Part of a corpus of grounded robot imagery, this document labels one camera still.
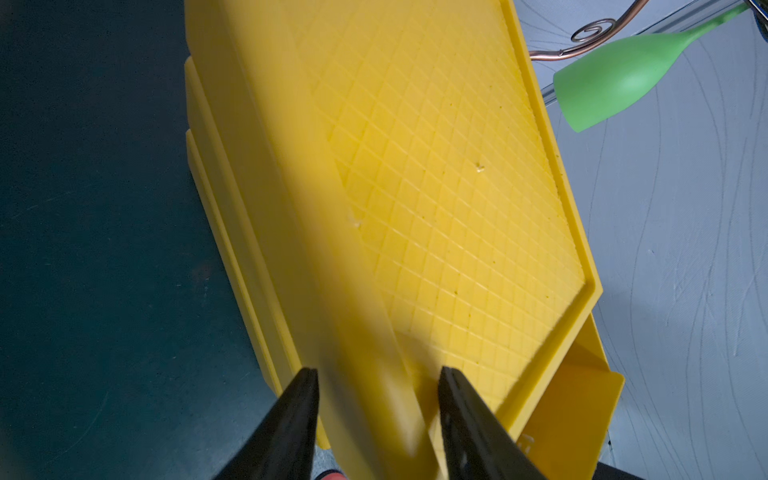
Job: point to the red tape roll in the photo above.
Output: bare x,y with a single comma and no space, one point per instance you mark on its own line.
331,474

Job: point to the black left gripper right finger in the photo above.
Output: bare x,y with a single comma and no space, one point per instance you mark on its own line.
476,445

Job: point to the yellow plastic drawer cabinet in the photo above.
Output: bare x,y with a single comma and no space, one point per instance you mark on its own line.
388,198

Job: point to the green plastic wine glass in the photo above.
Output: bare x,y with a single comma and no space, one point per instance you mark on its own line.
611,78

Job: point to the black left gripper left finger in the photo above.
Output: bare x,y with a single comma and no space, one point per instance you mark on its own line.
283,445

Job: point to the bronze scroll metal stand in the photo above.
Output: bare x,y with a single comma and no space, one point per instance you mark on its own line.
590,36

